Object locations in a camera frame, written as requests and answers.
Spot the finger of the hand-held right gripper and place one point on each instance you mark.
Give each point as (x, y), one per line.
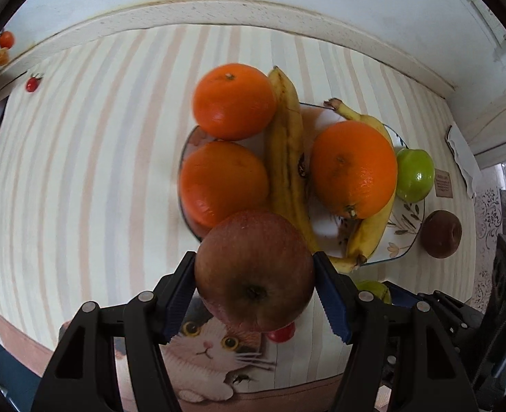
(403, 297)

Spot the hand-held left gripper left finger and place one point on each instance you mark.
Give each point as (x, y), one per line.
(180, 300)

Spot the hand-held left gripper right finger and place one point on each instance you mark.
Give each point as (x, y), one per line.
(334, 304)

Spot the green apple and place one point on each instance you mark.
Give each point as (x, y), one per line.
(373, 289)
(415, 175)

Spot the curved yellow banana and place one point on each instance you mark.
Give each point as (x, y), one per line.
(368, 231)

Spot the oval leaf print plate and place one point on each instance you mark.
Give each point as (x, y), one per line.
(325, 227)

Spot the large orange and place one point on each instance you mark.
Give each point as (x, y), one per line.
(353, 169)

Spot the long yellow banana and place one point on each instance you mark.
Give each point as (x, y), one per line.
(285, 158)

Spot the floral clear plastic sheet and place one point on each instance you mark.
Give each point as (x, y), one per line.
(488, 223)

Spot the dark red brown apple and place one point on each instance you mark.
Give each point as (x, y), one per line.
(441, 234)

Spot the small brown card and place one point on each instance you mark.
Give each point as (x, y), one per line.
(443, 183)

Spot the white folded cloth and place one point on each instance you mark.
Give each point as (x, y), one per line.
(461, 154)

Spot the striped cat print tablecloth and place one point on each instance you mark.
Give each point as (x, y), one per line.
(107, 180)

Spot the small red cherry tomato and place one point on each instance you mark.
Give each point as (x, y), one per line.
(33, 83)

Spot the persimmon wall sticker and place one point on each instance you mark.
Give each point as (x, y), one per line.
(6, 39)

